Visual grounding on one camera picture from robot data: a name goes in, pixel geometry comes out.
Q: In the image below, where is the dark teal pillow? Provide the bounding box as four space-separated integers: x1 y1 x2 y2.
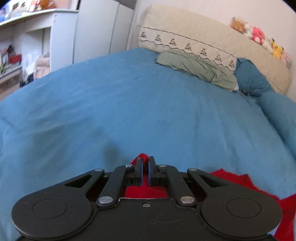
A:
234 58 274 97

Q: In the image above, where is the beige quilted headboard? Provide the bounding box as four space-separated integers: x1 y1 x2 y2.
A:
138 4 292 94

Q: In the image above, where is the pink plush toy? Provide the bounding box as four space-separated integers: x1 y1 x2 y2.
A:
252 27 265 45

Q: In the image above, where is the green pillow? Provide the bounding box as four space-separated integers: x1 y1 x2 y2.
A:
156 50 239 92

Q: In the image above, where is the red box on shelf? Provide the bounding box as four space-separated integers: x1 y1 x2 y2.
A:
9 54 22 64

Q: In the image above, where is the brown plush toy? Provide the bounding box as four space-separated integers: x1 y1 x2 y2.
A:
230 17 244 34

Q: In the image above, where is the yellow plush toy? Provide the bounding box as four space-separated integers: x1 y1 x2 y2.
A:
271 39 284 59

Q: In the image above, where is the red knit sweater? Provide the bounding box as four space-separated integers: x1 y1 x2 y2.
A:
124 154 295 240

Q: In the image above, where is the white shelf desk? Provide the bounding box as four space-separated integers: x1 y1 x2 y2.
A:
1 9 78 93

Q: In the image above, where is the white wardrobe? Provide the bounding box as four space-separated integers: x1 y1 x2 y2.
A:
73 1 137 63

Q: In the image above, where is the blue folded duvet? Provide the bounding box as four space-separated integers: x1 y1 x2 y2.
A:
258 92 295 157

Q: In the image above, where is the blue bed sheet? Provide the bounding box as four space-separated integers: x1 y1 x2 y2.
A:
1 48 295 240

